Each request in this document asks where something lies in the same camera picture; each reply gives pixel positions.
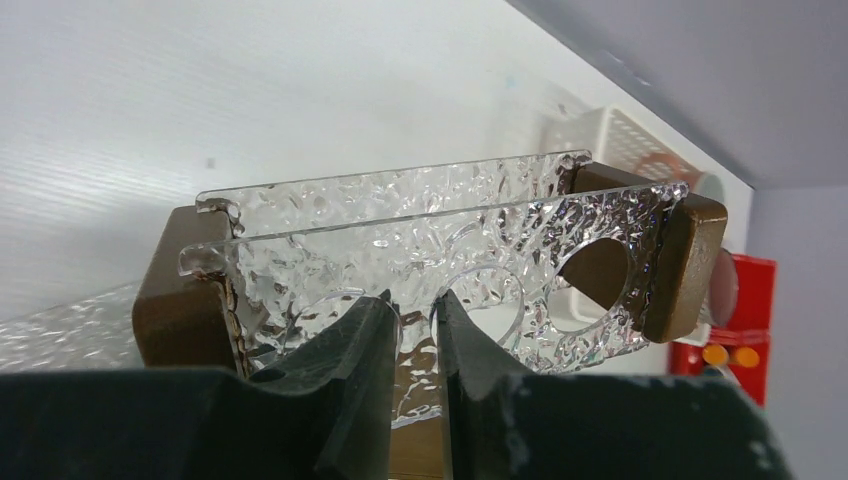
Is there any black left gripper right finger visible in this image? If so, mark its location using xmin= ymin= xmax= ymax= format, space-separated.
xmin=434 ymin=292 xmax=793 ymax=479

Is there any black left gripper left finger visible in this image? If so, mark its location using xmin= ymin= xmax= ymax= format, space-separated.
xmin=1 ymin=296 xmax=398 ymax=479

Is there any wooden acrylic toothbrush holder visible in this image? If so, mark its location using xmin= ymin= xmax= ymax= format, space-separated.
xmin=132 ymin=151 xmax=728 ymax=479

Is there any white toothpaste tube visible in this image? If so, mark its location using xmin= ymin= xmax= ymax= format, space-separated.
xmin=702 ymin=344 xmax=730 ymax=367

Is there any orange toothpaste tube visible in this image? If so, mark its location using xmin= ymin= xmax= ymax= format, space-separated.
xmin=730 ymin=346 xmax=761 ymax=369

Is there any clear textured acrylic tray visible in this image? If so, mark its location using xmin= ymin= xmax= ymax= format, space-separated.
xmin=1 ymin=282 xmax=143 ymax=374

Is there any red plastic organizer tray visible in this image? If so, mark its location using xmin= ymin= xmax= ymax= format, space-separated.
xmin=668 ymin=253 xmax=777 ymax=406

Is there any pink ghost pattern mug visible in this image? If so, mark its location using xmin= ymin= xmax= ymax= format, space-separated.
xmin=698 ymin=248 xmax=739 ymax=327

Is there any orange-pink mug white inside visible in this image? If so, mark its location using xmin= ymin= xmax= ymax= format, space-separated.
xmin=634 ymin=152 xmax=725 ymax=203

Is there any white perforated plastic basket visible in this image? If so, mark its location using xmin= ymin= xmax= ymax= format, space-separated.
xmin=540 ymin=107 xmax=728 ymax=342

